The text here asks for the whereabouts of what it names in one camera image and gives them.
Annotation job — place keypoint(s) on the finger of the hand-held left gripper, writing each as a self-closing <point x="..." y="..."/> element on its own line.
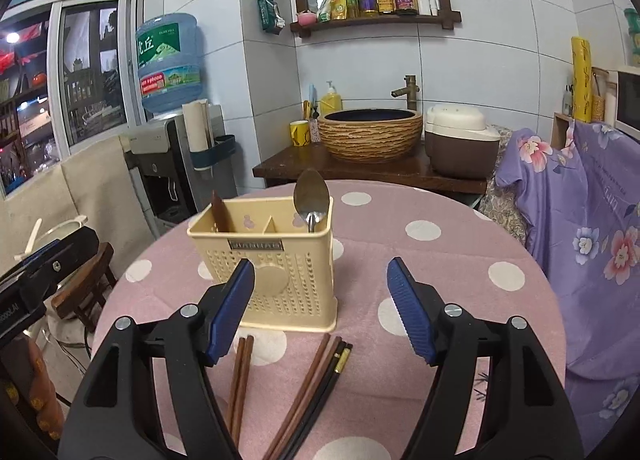
<point x="55" y="265"/>

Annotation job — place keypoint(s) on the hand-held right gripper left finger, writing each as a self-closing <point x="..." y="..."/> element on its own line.
<point x="232" y="310"/>

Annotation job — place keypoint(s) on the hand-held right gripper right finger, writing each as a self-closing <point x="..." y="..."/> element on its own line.
<point x="410" y="310"/>

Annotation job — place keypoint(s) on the brown wooden chopstick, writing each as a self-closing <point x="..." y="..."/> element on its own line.
<point x="218" y="212"/>
<point x="243" y="380"/>
<point x="234" y="380"/>
<point x="305" y="385"/>
<point x="313" y="389"/>

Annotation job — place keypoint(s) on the cream plastic utensil holder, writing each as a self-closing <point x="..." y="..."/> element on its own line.
<point x="300" y="260"/>

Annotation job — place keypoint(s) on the black chopstick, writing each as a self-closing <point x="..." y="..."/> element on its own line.
<point x="324" y="390"/>
<point x="341" y="364"/>

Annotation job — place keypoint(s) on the person's left hand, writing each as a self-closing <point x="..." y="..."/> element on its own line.
<point x="32" y="390"/>

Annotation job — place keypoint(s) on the dark wooden stool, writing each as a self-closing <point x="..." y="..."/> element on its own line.
<point x="82" y="285"/>

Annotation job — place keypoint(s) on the beige cloth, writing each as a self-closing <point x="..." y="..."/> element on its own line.
<point x="100" y="190"/>

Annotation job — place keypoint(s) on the grey water dispenser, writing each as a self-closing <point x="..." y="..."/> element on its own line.
<point x="155" y="180"/>

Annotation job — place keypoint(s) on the grey floral cloth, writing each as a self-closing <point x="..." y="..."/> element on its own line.
<point x="500" y="210"/>

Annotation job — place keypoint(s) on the metal spoon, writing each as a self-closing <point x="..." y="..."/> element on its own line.
<point x="310" y="195"/>

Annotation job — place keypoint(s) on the dark wooden counter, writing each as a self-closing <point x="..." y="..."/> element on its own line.
<point x="300" y="165"/>

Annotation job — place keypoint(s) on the blue plastic holder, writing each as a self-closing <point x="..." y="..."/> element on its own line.
<point x="220" y="150"/>

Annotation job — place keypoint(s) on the brown and white rice cooker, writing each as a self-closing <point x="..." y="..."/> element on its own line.
<point x="460" y="150"/>

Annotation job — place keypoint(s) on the woven pattern sink basin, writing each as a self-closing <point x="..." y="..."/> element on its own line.
<point x="370" y="140"/>

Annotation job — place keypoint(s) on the aluminium sliding window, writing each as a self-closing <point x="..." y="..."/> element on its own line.
<point x="57" y="90"/>

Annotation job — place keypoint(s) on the purple floral cloth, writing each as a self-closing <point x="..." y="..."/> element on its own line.
<point x="575" y="240"/>

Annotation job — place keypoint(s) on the yellow mug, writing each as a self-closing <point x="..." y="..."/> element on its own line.
<point x="300" y="133"/>

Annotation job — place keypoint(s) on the small dotted bottle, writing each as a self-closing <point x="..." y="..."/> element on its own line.
<point x="314" y="130"/>

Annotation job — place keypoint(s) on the bronze faucet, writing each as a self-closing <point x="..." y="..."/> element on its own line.
<point x="411" y="93"/>

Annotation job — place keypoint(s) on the yellow soap dispenser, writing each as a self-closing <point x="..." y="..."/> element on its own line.
<point x="331" y="100"/>

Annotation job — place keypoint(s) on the blue toothbrush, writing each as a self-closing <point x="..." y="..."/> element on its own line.
<point x="312" y="100"/>

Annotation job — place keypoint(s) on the blue water jug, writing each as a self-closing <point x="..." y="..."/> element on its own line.
<point x="167" y="65"/>

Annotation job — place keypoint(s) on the small wooden box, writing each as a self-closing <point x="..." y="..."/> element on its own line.
<point x="562" y="130"/>

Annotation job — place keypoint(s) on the yellow roll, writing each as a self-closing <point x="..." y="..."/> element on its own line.
<point x="581" y="80"/>

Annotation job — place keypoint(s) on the green hanging packet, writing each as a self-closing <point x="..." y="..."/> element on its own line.
<point x="268" y="13"/>

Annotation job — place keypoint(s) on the pink bowl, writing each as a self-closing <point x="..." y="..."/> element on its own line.
<point x="306" y="18"/>

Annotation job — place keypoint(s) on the white microwave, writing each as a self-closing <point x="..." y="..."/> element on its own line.
<point x="627" y="100"/>

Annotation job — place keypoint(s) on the yellow seasoning packet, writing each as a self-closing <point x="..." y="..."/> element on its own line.
<point x="337" y="3"/>

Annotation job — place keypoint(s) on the green instant noodle cup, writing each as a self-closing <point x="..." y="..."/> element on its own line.
<point x="632" y="35"/>

